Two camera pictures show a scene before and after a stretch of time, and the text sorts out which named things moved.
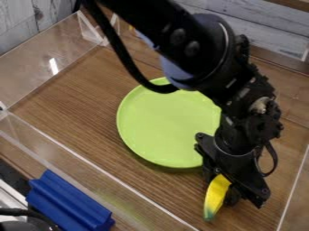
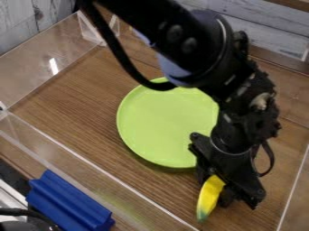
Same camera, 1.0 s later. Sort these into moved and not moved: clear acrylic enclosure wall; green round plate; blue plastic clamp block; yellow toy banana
Moved: yellow toy banana
Not moved: clear acrylic enclosure wall; green round plate; blue plastic clamp block
